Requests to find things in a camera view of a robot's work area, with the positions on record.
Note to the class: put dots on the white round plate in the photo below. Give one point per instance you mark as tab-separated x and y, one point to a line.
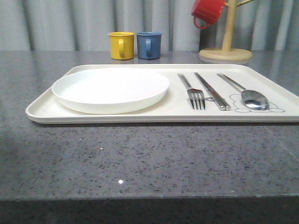
111	90

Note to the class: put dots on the silver chopstick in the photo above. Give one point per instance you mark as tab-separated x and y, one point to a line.
211	92
228	107

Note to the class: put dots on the silver spoon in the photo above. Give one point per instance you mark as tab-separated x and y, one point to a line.
252	99

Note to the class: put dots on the cream rabbit print tray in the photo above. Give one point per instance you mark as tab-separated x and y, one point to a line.
175	106

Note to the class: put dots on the blue mug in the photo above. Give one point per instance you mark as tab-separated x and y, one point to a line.
149	45

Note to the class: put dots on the yellow mug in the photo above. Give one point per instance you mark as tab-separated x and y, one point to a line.
122	45

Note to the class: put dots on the wooden mug tree stand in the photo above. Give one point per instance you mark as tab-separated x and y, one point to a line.
227	52

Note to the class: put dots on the red mug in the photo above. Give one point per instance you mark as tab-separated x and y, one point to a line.
208	11

